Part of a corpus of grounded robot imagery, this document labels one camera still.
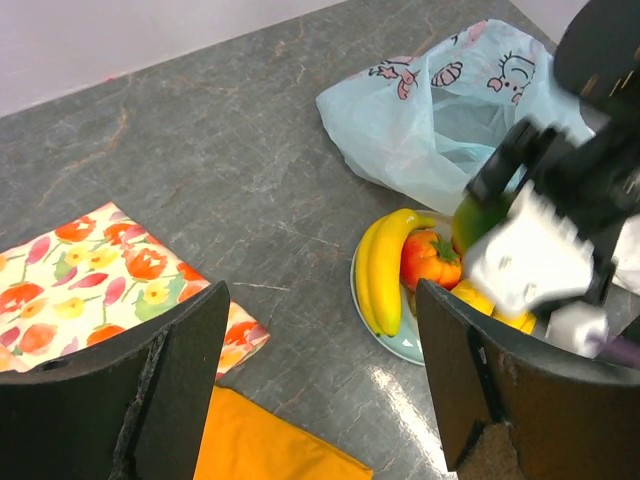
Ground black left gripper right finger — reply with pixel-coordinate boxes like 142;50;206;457
416;281;639;479

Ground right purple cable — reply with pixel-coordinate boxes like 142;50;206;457
594;334;640;371

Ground white cloth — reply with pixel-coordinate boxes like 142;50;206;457
613;215;640;296

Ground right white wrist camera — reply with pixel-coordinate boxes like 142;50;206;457
464;180;594;316

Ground light blue plastic bag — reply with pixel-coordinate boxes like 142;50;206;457
316;19;592;215

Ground single yellow banana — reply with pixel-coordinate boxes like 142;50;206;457
355;208;436;337

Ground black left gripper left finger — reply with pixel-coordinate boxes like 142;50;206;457
1;282;230;479

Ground green fake fruit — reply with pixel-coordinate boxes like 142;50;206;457
452;192;514;256

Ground yellow orange cloth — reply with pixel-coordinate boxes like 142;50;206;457
194;386;373;480

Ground blue and cream plate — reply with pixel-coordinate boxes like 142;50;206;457
349;209;454;366

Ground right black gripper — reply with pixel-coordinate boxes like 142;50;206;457
466;119;639;235

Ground yellow banana bunch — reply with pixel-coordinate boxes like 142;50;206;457
492;310;537;335

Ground floral orange cloth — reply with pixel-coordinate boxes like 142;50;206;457
0;201;271;381

